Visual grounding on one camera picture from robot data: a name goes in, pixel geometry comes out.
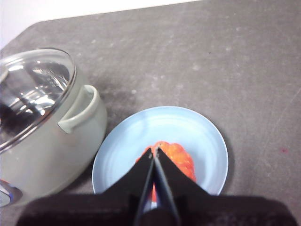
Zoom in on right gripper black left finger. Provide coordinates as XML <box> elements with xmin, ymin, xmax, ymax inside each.
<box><xmin>14</xmin><ymin>147</ymin><xmax>155</xmax><ymax>226</ymax></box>

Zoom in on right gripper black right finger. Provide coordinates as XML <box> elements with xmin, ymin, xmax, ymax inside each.
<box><xmin>155</xmin><ymin>147</ymin><xmax>300</xmax><ymax>226</ymax></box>

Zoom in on orange toy pumpkin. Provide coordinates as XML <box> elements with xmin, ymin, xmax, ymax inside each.
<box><xmin>135</xmin><ymin>140</ymin><xmax>197</xmax><ymax>203</ymax></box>

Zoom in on glass lid with steel rim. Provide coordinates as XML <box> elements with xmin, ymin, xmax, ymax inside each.
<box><xmin>0</xmin><ymin>48</ymin><xmax>78</xmax><ymax>153</ymax></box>

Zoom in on pale green electric steamer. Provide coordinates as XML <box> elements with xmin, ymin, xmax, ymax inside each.
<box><xmin>0</xmin><ymin>48</ymin><xmax>109</xmax><ymax>208</ymax></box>

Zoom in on light blue round plate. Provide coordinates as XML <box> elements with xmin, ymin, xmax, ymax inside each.
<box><xmin>91</xmin><ymin>105</ymin><xmax>230</xmax><ymax>210</ymax></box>

